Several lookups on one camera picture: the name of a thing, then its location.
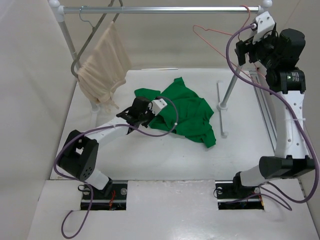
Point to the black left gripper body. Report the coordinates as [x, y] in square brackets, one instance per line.
[146, 118]

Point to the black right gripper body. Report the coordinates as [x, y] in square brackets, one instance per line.
[263, 50]

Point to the pink wire hanger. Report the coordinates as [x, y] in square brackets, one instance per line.
[225, 45]

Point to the green t shirt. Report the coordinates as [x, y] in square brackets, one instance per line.
[191, 112]

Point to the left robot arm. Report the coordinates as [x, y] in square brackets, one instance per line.
[80, 156]

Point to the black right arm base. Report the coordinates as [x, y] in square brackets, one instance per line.
[230, 198]

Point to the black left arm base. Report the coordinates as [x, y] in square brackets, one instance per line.
[116, 200]

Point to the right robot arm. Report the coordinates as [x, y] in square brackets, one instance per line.
[286, 83]

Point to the beige cloth on hanger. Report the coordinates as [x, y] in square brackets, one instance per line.
[105, 69]

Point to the grey hanger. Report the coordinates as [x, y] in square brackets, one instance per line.
[94, 29]

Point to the white clothes rack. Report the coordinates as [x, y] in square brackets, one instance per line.
[155, 42]

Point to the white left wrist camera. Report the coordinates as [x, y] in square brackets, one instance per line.
[158, 106]

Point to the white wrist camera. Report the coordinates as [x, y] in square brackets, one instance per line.
[158, 106]
[265, 23]

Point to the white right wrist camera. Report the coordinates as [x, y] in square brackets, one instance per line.
[265, 23]

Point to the aluminium rail right side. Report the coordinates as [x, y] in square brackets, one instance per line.
[266, 116]

